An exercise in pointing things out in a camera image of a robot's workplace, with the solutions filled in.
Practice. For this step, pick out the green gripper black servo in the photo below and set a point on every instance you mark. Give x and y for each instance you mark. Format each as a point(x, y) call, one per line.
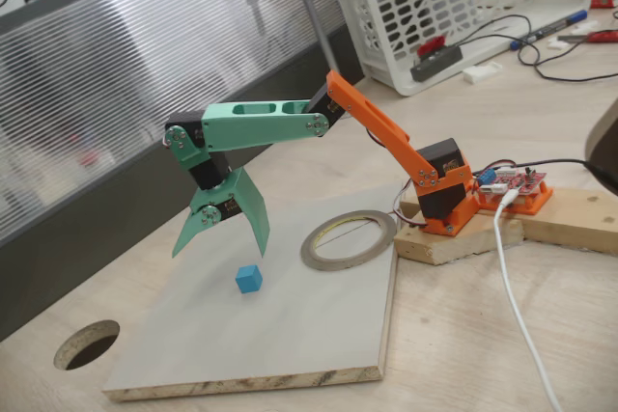
point(235, 194)

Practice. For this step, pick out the blue cube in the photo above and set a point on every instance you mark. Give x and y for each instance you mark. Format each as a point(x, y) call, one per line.
point(248, 281)

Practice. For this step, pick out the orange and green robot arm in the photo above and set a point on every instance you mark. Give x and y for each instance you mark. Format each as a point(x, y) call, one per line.
point(251, 129)

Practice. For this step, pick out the white chipboard panel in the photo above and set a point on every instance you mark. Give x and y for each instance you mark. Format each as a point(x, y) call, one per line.
point(265, 335)

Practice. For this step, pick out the ribbed glass partition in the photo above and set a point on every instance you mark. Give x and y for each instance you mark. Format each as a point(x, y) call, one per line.
point(145, 93)

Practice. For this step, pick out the wooden base block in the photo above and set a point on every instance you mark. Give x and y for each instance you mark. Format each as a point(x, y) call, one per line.
point(458, 243)

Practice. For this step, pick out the red controller board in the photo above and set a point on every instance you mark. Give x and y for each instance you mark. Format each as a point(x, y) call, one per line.
point(516, 183)

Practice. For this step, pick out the large white plastic piece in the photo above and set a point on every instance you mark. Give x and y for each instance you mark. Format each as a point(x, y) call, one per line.
point(483, 72)

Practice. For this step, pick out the long wooden plank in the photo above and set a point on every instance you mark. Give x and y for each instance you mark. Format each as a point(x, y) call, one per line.
point(574, 219)

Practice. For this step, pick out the small white plastic piece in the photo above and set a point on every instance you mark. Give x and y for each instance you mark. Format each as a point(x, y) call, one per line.
point(583, 29)
point(557, 43)

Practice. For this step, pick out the blue and black marker pen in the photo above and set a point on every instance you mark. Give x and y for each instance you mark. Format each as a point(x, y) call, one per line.
point(550, 28)

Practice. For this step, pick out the dark rounded object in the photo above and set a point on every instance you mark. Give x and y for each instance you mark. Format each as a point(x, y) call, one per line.
point(606, 137)

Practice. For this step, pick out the black power strip red switch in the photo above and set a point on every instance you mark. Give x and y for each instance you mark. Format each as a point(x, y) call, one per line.
point(434, 64)

